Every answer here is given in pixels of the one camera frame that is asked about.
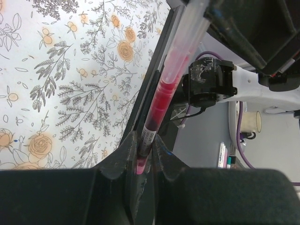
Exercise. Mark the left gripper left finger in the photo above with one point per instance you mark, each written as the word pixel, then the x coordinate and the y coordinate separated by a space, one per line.
pixel 96 196

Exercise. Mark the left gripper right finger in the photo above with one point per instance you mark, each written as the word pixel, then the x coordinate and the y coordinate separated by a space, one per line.
pixel 211 196

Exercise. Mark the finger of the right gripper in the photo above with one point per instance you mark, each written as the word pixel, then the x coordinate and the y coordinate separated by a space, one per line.
pixel 264 33

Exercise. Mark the transparent pen cap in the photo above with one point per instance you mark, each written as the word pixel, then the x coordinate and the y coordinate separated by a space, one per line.
pixel 190 31

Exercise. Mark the red pen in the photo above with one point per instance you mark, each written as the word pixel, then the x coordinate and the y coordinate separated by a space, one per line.
pixel 159 105

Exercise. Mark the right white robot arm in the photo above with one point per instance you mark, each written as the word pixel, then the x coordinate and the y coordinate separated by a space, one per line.
pixel 209 81

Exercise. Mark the group of markers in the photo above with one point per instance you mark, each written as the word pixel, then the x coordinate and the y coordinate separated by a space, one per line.
pixel 224 160

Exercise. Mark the white saucer with cup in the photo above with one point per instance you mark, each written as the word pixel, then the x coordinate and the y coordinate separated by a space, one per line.
pixel 251 122

